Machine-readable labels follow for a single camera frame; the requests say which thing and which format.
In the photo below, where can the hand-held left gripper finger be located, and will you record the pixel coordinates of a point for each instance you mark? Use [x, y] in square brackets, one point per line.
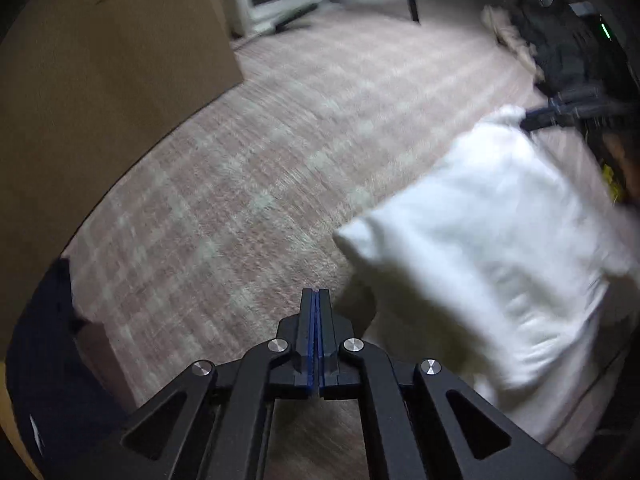
[323, 355]
[312, 355]

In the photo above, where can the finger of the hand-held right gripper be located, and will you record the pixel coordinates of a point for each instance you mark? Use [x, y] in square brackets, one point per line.
[580, 95]
[565, 116]

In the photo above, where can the white shirt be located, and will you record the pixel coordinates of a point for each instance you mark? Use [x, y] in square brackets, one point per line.
[490, 240]

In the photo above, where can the beige crumpled cloth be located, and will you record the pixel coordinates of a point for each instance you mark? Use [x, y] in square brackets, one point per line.
[510, 35]

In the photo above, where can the black table leg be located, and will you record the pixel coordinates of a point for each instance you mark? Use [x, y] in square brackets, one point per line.
[411, 2]

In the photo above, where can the plaid beige blanket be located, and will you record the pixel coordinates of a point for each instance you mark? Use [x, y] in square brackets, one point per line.
[250, 160]

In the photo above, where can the dark navy cloth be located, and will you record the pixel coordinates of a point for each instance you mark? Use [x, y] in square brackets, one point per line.
[55, 385]

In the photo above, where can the brown wooden board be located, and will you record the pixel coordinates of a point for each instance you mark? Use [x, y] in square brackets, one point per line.
[100, 85]

